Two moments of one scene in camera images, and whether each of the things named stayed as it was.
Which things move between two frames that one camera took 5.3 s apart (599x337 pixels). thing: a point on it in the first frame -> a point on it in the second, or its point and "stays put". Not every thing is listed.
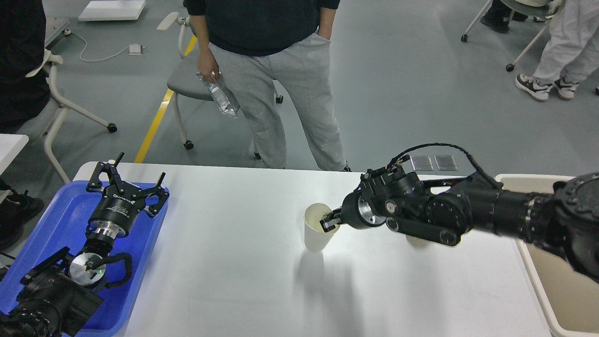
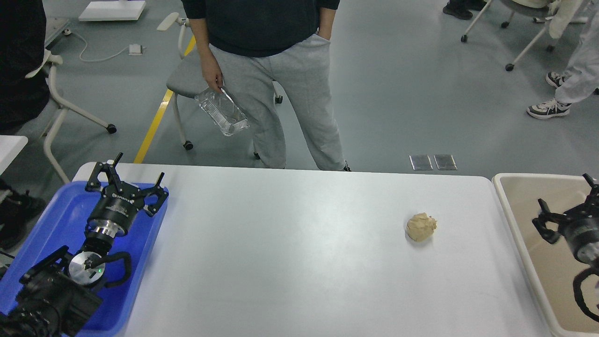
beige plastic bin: [568, 299] stays put
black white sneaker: [566, 90] -> [555, 79]
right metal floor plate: [445, 163] stays put
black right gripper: [367, 205] -> [580, 225]
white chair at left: [50, 60] stays put
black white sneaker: [532, 87] -> [547, 109]
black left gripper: [112, 215] stays put
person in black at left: [23, 40] stays put
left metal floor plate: [421, 163] stays put
